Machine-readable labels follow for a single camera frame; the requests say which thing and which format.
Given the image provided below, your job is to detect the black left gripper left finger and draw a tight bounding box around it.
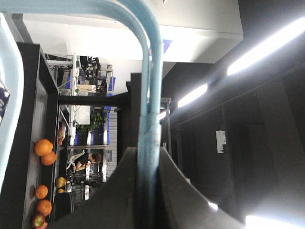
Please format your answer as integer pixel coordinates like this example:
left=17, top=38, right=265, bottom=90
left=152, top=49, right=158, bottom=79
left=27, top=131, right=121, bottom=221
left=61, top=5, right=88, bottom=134
left=51, top=146, right=143, bottom=229

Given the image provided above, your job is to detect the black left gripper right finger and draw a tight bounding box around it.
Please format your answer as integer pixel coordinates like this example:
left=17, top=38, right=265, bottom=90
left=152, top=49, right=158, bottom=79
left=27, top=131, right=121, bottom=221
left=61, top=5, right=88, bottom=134
left=156, top=147, right=245, bottom=229

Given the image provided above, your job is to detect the light blue shopping basket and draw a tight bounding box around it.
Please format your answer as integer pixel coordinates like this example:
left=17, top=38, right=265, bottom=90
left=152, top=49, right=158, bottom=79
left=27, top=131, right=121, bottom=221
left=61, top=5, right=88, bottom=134
left=0, top=0, right=163, bottom=229

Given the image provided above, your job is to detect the dark blue cookie box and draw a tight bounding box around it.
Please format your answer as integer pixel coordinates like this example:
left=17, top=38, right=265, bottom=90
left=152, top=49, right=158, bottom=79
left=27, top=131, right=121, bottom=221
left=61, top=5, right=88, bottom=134
left=0, top=80, right=10, bottom=123

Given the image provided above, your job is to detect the orange fruit back right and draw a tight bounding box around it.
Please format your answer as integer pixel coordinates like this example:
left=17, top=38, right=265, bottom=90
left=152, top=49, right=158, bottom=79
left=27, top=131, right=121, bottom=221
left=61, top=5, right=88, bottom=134
left=34, top=185, right=48, bottom=199

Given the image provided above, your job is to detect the orange fruit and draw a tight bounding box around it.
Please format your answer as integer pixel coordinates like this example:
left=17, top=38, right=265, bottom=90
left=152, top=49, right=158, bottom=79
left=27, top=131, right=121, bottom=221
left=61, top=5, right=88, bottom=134
left=41, top=151, right=57, bottom=166
left=34, top=138, right=53, bottom=156
left=34, top=185, right=48, bottom=199

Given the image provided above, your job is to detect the orange fruit back left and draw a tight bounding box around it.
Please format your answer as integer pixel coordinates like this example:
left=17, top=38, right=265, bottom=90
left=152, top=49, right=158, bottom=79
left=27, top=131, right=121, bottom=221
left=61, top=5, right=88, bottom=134
left=41, top=151, right=57, bottom=166

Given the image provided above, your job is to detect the black wooden produce stand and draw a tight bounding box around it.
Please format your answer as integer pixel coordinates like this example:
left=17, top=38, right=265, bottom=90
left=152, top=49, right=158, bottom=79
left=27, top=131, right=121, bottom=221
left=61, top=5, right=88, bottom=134
left=0, top=42, right=143, bottom=229

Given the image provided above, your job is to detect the orange fruit front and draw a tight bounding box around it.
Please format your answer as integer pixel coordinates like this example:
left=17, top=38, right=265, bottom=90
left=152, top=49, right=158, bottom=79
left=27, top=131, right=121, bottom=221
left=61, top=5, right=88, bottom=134
left=34, top=138, right=53, bottom=156

